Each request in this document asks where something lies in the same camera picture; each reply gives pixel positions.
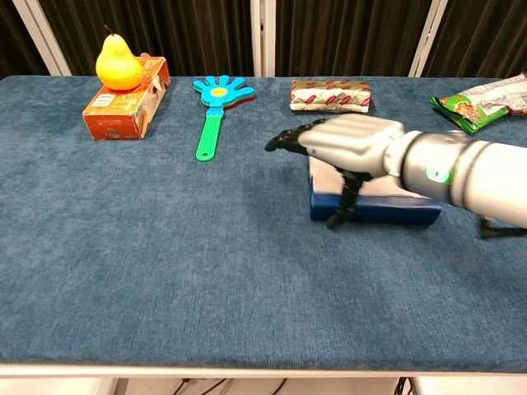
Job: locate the yellow pear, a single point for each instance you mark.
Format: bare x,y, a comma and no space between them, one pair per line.
119,66

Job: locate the blue and white box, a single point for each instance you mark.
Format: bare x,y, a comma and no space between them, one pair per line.
391,212

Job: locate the dark pleated curtain panel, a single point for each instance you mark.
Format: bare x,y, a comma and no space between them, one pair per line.
185,33
350,37
16,45
486,37

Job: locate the blue green hand clapper toy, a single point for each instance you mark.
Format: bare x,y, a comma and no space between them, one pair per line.
218,92

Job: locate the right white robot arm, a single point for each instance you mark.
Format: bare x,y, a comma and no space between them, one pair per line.
473,173

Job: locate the grey partition frame post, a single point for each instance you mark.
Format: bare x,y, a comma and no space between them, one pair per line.
262,37
428,37
41,37

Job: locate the blue fabric table mat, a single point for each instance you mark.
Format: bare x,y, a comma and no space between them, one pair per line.
164,247

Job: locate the orange carton box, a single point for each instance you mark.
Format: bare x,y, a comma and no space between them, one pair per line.
111,123

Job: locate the gold foil snack package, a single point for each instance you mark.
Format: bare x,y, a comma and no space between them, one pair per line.
329,96

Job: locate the green snack bag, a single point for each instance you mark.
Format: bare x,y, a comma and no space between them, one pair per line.
473,107

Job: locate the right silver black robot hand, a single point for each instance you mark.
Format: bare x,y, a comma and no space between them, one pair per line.
350,140

